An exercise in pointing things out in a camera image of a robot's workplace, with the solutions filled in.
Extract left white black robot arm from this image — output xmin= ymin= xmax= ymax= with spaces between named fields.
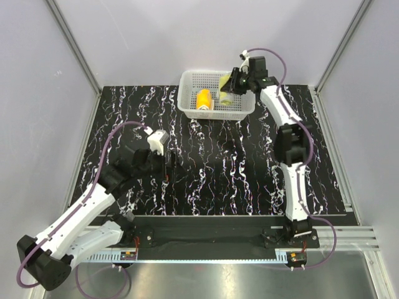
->
xmin=16 ymin=149 xmax=178 ymax=291

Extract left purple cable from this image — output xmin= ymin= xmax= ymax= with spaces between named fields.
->
xmin=17 ymin=121 xmax=152 ymax=298

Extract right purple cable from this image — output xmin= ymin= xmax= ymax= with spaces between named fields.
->
xmin=239 ymin=47 xmax=337 ymax=271

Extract grey and orange towel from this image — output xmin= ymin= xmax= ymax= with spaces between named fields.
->
xmin=196 ymin=89 xmax=214 ymax=110

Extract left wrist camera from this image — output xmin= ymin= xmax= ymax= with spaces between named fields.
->
xmin=147 ymin=130 xmax=169 ymax=156

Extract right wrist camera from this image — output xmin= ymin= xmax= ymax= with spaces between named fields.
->
xmin=239 ymin=50 xmax=251 ymax=74

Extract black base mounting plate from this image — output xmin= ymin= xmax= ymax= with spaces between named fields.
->
xmin=119 ymin=216 xmax=320 ymax=255

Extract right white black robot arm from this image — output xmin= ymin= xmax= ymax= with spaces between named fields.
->
xmin=220 ymin=54 xmax=314 ymax=247

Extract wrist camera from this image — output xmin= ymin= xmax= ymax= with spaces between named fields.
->
xmin=239 ymin=50 xmax=251 ymax=74
xmin=147 ymin=130 xmax=169 ymax=156

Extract white plastic mesh basket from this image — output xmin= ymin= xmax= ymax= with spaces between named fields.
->
xmin=177 ymin=70 xmax=256 ymax=121

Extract white slotted cable duct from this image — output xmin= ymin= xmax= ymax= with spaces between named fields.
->
xmin=84 ymin=249 xmax=302 ymax=265

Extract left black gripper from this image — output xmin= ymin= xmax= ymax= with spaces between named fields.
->
xmin=134 ymin=146 xmax=187 ymax=183

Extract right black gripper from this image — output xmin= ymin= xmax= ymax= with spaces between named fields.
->
xmin=220 ymin=68 xmax=253 ymax=96

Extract purple cable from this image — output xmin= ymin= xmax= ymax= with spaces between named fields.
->
xmin=17 ymin=121 xmax=152 ymax=298
xmin=239 ymin=47 xmax=337 ymax=271

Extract grey towel yellow frog print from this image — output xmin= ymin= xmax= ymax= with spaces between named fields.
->
xmin=217 ymin=72 xmax=234 ymax=106

